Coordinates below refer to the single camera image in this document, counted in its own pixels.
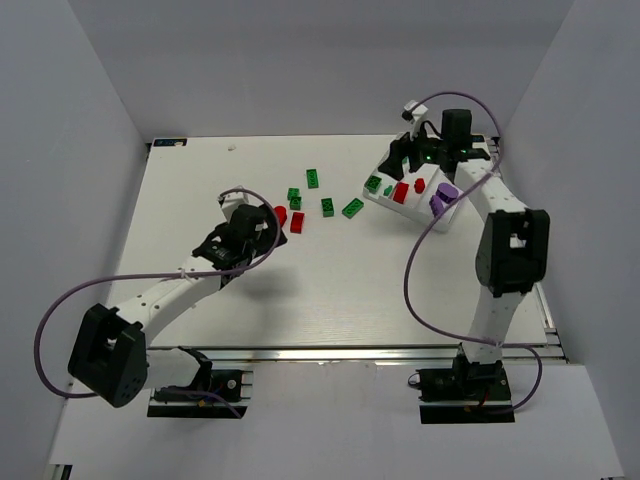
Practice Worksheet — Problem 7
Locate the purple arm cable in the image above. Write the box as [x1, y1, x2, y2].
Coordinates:
[403, 91, 544, 414]
[33, 188, 281, 419]

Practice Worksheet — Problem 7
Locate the green long lego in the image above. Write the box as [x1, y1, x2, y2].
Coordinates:
[341, 198, 364, 219]
[306, 169, 319, 189]

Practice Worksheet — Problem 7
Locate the green square lego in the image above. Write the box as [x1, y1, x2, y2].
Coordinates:
[364, 175, 382, 194]

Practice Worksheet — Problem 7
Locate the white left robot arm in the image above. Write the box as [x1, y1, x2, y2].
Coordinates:
[68, 204, 287, 408]

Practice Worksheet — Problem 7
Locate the white divided tray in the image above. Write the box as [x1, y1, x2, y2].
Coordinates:
[363, 132, 462, 232]

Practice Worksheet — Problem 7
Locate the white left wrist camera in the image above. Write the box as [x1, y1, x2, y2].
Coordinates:
[217, 191, 249, 221]

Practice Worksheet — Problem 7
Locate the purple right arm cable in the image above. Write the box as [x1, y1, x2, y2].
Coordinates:
[403, 91, 544, 414]

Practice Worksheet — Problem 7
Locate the green lego centre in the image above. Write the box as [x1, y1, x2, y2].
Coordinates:
[321, 198, 335, 218]

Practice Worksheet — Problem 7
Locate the green long lego top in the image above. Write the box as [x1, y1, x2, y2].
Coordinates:
[306, 169, 319, 189]

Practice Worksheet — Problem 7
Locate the red rectangular lego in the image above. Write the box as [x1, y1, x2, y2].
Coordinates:
[290, 211, 305, 234]

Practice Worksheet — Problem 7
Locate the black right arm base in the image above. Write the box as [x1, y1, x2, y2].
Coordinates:
[407, 353, 515, 425]

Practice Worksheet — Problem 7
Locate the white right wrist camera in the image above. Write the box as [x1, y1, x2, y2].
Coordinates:
[401, 100, 428, 140]

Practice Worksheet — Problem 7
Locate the red square lego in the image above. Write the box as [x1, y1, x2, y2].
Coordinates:
[414, 178, 426, 194]

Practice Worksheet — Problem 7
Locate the green lego pair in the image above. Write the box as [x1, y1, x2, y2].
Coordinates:
[287, 188, 302, 211]

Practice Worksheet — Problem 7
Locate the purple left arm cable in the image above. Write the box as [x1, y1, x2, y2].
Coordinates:
[33, 188, 281, 419]

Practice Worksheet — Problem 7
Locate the blue table label left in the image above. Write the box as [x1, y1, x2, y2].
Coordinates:
[152, 138, 188, 148]

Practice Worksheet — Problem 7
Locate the small red lego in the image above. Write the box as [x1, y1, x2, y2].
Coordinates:
[392, 182, 409, 204]

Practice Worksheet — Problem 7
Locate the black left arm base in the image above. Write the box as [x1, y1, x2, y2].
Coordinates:
[145, 347, 254, 419]

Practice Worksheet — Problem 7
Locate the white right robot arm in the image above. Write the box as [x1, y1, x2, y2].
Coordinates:
[363, 101, 550, 366]

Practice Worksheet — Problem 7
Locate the red round lego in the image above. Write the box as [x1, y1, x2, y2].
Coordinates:
[274, 206, 288, 227]

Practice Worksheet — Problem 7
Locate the purple small lego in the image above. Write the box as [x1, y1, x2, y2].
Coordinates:
[429, 195, 445, 217]

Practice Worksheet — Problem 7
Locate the purple round lego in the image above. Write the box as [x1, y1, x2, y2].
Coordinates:
[436, 182, 459, 204]

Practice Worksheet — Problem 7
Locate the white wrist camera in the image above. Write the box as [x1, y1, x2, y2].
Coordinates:
[401, 100, 428, 140]
[217, 191, 249, 221]

